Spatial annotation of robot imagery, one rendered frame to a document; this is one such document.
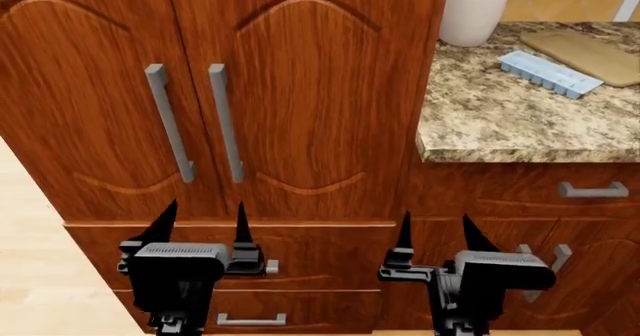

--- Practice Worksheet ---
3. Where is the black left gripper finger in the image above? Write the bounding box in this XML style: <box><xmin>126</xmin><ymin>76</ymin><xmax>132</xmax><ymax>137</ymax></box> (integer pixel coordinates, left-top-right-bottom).
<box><xmin>127</xmin><ymin>198</ymin><xmax>180</xmax><ymax>245</ymax></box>
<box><xmin>232</xmin><ymin>201</ymin><xmax>262</xmax><ymax>252</ymax></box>

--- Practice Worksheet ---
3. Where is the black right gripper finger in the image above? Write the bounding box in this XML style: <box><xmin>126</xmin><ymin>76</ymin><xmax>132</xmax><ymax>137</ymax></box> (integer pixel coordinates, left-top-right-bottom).
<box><xmin>389</xmin><ymin>210</ymin><xmax>416</xmax><ymax>256</ymax></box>
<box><xmin>462</xmin><ymin>213</ymin><xmax>502</xmax><ymax>254</ymax></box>

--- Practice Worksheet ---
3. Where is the wooden base cabinet door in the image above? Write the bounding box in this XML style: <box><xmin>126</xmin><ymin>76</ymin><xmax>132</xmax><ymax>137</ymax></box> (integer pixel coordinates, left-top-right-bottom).
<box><xmin>492</xmin><ymin>217</ymin><xmax>640</xmax><ymax>336</ymax></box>
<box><xmin>377</xmin><ymin>216</ymin><xmax>560</xmax><ymax>333</ymax></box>

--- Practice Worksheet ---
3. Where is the tall arched wooden cabinet door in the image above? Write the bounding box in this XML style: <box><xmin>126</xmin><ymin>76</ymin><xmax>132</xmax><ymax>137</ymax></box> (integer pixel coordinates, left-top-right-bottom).
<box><xmin>0</xmin><ymin>0</ymin><xmax>232</xmax><ymax>222</ymax></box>
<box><xmin>167</xmin><ymin>0</ymin><xmax>442</xmax><ymax>225</ymax></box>

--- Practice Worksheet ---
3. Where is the wooden base cabinet drawer front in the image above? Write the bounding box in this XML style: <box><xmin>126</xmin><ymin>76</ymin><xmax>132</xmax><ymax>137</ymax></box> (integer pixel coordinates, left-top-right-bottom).
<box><xmin>474</xmin><ymin>162</ymin><xmax>640</xmax><ymax>219</ymax></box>

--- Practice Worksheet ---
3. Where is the wide wooden drawer front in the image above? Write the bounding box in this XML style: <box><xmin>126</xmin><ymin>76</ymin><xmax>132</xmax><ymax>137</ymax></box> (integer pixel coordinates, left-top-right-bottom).
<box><xmin>113</xmin><ymin>288</ymin><xmax>384</xmax><ymax>336</ymax></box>
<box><xmin>63</xmin><ymin>219</ymin><xmax>399</xmax><ymax>293</ymax></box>

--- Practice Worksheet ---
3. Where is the light blue ice cube tray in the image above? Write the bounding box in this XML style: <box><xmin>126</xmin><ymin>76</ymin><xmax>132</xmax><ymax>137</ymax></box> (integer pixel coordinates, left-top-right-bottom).
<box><xmin>496</xmin><ymin>49</ymin><xmax>605</xmax><ymax>101</ymax></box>

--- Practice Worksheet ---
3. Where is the tan wooden cutting board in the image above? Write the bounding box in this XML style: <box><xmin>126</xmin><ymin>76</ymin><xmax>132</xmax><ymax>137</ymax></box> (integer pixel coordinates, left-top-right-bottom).
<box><xmin>519</xmin><ymin>27</ymin><xmax>640</xmax><ymax>89</ymax></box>

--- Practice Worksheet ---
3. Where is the white ceramic utensil holder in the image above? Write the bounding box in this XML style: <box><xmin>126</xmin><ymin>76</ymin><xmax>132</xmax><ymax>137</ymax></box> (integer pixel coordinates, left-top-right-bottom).
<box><xmin>438</xmin><ymin>0</ymin><xmax>512</xmax><ymax>48</ymax></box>

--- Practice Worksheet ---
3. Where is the grey-topped left wrist camera box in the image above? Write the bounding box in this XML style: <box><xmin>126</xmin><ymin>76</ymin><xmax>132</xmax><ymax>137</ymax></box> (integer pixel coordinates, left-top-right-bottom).
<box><xmin>133</xmin><ymin>242</ymin><xmax>232</xmax><ymax>277</ymax></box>

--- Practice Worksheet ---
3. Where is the grey-topped wrist camera box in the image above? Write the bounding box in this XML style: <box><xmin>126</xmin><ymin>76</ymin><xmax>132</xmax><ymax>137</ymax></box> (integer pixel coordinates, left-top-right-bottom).
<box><xmin>452</xmin><ymin>249</ymin><xmax>558</xmax><ymax>292</ymax></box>
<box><xmin>133</xmin><ymin>242</ymin><xmax>232</xmax><ymax>277</ymax></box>

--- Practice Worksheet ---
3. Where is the grey-topped right wrist camera box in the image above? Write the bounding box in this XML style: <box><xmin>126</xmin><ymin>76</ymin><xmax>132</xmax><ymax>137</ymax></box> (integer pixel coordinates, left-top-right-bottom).
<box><xmin>452</xmin><ymin>249</ymin><xmax>558</xmax><ymax>292</ymax></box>

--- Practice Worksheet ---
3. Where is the long grey door handle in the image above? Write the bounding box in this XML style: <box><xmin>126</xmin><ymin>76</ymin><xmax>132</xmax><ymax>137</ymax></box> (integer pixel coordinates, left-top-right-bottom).
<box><xmin>144</xmin><ymin>63</ymin><xmax>197</xmax><ymax>185</ymax></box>
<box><xmin>207</xmin><ymin>63</ymin><xmax>247</xmax><ymax>185</ymax></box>

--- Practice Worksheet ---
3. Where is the white frame strip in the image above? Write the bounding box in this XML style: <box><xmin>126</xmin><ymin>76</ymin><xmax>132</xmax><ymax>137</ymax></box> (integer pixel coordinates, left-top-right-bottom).
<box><xmin>612</xmin><ymin>0</ymin><xmax>640</xmax><ymax>24</ymax></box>

